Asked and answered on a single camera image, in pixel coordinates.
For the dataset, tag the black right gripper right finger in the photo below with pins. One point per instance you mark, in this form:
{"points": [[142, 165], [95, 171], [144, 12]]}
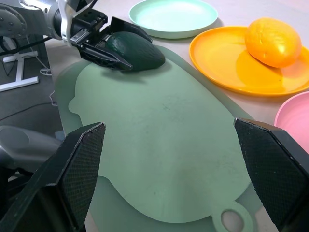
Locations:
{"points": [[270, 169]]}

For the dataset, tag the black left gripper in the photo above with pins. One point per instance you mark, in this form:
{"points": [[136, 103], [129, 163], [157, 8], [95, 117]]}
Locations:
{"points": [[88, 24]]}

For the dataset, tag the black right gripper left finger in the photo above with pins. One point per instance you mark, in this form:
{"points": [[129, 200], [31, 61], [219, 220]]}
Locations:
{"points": [[72, 169]]}

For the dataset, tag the dark green avocado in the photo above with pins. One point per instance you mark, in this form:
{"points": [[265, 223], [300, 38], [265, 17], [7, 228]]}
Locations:
{"points": [[142, 53]]}

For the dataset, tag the pink plate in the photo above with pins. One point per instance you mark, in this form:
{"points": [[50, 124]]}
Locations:
{"points": [[294, 116]]}

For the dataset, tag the mint green plate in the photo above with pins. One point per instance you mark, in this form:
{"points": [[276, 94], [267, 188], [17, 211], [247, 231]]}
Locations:
{"points": [[169, 17]]}

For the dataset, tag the orange plate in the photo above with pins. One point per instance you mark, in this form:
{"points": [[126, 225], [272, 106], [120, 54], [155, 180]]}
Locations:
{"points": [[217, 62]]}

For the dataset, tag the grey robot body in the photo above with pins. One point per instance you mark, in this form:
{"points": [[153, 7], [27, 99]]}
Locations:
{"points": [[19, 147]]}

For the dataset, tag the green cutting board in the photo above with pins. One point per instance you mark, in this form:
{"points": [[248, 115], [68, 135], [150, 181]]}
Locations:
{"points": [[157, 120]]}

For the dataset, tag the orange fruit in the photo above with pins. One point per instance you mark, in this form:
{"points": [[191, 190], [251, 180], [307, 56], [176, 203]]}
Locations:
{"points": [[272, 41]]}

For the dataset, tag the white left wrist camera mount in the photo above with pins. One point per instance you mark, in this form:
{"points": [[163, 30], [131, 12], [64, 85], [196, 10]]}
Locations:
{"points": [[64, 24]]}

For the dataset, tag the white desk leg frame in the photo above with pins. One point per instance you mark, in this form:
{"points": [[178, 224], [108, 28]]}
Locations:
{"points": [[19, 72]]}

